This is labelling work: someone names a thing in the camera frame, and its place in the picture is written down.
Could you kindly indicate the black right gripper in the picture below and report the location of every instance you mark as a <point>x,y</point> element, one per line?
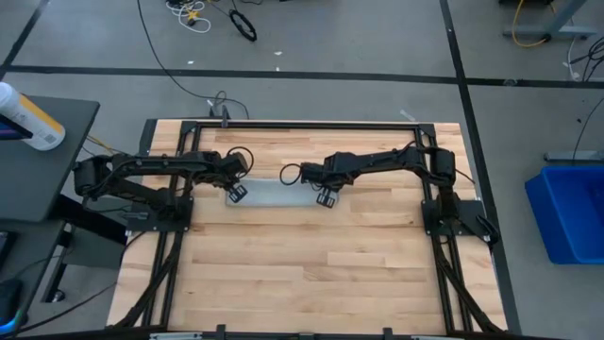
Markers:
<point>337,177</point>

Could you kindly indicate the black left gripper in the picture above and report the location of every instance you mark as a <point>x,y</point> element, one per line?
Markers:
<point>219,172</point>

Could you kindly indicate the light grey waffle microfiber towel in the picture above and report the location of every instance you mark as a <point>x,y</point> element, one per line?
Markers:
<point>278,193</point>

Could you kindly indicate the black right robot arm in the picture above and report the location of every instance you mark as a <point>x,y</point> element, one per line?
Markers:
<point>387,160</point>

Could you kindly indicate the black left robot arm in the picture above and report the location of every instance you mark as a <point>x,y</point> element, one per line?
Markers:
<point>141,163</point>

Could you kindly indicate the black table side panel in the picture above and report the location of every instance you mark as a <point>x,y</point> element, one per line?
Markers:
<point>148,137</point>

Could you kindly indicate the black side desk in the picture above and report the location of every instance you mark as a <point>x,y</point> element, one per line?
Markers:
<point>47,179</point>

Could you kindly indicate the white bottle yellow label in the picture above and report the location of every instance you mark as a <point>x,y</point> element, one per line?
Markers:
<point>28,118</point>

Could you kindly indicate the dark tablet device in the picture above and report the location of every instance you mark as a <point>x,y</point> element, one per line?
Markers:
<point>11,128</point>

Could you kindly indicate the blue plastic bin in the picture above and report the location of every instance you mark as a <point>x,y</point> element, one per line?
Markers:
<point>566,212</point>

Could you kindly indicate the grey metal foot bar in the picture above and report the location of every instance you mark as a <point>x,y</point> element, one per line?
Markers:
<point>575,157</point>

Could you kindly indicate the grey table leg base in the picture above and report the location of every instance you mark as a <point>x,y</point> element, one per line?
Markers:
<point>528,32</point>

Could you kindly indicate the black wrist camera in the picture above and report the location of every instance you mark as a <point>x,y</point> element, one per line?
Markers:
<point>238,164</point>
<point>312,174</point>

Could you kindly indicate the black aluminium table frame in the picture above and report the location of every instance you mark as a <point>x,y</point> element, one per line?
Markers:
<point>307,126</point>

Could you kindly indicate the black clamp mount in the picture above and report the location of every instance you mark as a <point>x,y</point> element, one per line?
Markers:
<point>225,118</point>

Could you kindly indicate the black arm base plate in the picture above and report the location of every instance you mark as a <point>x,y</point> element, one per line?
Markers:
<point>141,222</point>
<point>472,212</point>

